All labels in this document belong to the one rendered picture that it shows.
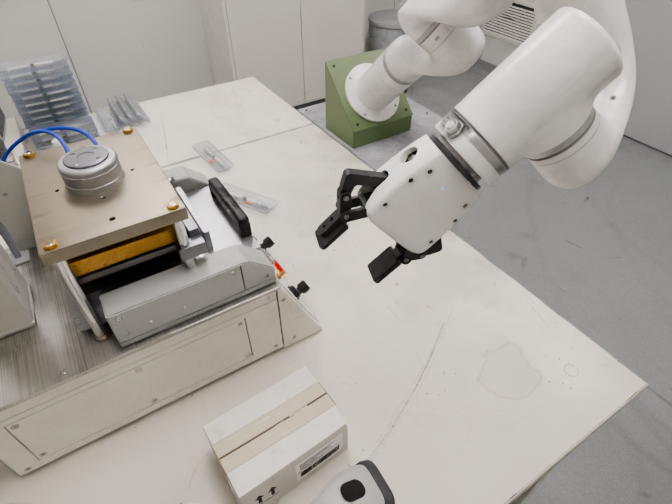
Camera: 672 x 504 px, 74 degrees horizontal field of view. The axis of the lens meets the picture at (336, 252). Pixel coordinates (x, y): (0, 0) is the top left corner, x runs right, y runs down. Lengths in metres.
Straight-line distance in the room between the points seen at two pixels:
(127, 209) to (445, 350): 0.61
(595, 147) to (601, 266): 1.95
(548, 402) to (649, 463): 1.00
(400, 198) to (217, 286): 0.35
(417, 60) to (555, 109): 0.85
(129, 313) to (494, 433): 0.60
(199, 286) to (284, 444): 0.26
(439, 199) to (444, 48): 0.76
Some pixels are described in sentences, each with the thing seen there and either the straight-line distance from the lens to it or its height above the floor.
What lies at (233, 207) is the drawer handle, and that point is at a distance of 0.79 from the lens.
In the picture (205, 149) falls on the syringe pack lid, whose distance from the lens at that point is 1.47.
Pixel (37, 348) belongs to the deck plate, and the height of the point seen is 0.93.
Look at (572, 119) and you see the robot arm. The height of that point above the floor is 1.28.
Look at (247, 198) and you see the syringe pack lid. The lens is 1.22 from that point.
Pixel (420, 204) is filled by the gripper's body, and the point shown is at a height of 1.20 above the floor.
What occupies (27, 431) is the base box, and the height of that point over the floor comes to 0.86.
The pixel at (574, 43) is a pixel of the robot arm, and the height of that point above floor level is 1.34.
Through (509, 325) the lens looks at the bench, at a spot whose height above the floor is 0.75.
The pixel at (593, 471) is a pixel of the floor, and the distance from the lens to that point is 1.78.
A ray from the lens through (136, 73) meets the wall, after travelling 3.33.
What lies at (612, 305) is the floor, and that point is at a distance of 2.28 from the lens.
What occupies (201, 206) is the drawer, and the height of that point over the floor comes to 0.97.
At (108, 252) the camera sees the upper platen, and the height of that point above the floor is 1.06.
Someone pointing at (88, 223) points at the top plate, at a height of 1.11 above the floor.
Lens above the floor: 1.47
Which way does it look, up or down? 43 degrees down
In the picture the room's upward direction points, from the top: straight up
